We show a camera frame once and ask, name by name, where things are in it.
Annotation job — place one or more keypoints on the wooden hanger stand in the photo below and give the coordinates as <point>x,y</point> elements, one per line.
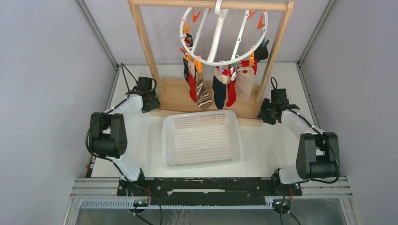
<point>208,84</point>

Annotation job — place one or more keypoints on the red sock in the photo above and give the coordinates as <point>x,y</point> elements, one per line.
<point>231,86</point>

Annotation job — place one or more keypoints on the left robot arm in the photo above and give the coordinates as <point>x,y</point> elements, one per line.
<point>106,137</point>

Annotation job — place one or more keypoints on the dark green sock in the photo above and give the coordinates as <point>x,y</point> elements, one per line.
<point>261,53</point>

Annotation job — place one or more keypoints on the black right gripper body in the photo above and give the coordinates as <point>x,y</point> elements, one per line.
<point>265,112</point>

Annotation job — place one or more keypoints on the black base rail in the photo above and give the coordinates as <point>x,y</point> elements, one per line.
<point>249,191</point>

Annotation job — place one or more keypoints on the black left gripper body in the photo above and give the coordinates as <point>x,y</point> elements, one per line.
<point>154,102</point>

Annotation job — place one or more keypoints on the navy sock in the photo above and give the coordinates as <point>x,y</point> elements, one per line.
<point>219,85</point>

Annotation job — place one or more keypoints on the white round clip hanger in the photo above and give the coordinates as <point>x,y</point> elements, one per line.
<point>223,36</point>

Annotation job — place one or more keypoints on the white perforated plastic basket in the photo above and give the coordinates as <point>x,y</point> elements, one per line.
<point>201,139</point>

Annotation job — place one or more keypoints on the black grey sock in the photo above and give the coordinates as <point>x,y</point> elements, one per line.
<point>188,40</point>

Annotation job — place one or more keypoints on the brown striped sock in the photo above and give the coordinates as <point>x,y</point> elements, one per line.
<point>204,100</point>

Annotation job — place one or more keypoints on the beige reindeer sock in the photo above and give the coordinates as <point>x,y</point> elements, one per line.
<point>246,73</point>

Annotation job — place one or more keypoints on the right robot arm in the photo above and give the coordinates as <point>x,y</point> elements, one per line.
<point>318,151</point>

